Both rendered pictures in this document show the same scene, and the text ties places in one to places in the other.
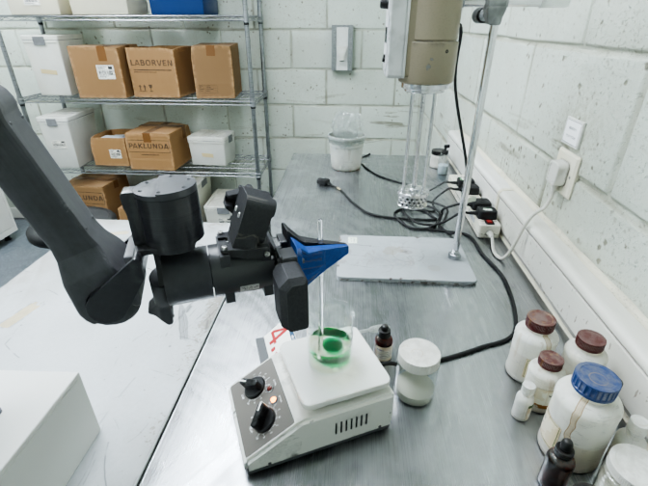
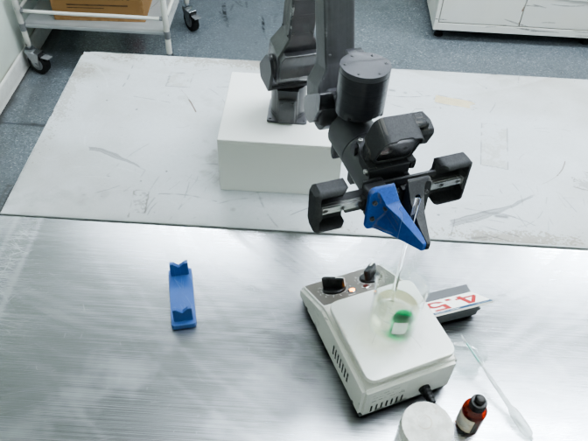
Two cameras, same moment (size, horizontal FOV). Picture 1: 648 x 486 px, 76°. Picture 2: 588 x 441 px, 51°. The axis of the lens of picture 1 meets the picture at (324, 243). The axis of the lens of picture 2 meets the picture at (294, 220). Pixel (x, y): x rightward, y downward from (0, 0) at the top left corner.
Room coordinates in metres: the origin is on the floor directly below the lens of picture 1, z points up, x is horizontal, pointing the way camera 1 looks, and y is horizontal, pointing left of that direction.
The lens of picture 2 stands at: (0.27, -0.44, 1.63)
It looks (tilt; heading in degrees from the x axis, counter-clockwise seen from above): 47 degrees down; 87
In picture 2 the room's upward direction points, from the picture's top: 3 degrees clockwise
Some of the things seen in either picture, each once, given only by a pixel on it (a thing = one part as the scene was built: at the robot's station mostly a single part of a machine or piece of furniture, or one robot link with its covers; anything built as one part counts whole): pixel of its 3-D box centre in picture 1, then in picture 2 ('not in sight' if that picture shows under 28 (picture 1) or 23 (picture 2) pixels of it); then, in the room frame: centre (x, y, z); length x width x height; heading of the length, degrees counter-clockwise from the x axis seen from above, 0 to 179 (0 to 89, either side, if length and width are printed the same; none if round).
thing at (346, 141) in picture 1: (346, 139); not in sight; (1.53, -0.08, 1.01); 0.14 x 0.14 x 0.21
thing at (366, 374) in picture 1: (332, 364); (390, 328); (0.41, -0.01, 0.98); 0.12 x 0.12 x 0.01; 20
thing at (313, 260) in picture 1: (324, 260); (395, 227); (0.39, 0.00, 1.16); 0.07 x 0.04 x 0.06; 108
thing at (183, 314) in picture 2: not in sight; (181, 292); (0.14, 0.09, 0.92); 0.10 x 0.03 x 0.04; 100
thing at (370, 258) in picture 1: (401, 256); not in sight; (0.83, -0.18, 0.91); 0.30 x 0.20 x 0.01; 86
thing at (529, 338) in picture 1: (532, 345); not in sight; (0.48, -0.32, 0.95); 0.06 x 0.06 x 0.11
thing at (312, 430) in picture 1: (314, 391); (376, 331); (0.41, 0.01, 0.94); 0.22 x 0.13 x 0.08; 110
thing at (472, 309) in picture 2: (277, 344); (451, 299); (0.52, 0.08, 0.92); 0.09 x 0.06 x 0.04; 16
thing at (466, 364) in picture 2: not in sight; (465, 353); (0.53, 0.00, 0.91); 0.06 x 0.06 x 0.02
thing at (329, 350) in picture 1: (328, 339); (395, 304); (0.41, -0.01, 1.03); 0.07 x 0.06 x 0.08; 133
